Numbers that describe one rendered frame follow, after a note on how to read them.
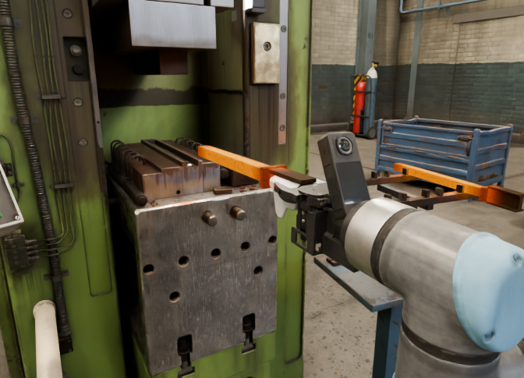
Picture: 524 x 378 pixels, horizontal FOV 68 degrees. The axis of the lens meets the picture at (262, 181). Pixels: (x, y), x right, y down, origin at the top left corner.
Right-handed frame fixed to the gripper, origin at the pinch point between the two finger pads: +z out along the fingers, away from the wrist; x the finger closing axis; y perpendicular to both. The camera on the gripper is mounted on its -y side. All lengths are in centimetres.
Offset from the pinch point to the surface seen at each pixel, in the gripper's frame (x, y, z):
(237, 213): 7.7, 17.9, 31.2
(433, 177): 66, 13, 20
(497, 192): 64, 12, 1
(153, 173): -9.9, 8.0, 41.3
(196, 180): 1.0, 11.0, 40.9
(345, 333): 85, 106, 70
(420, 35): 739, -100, 585
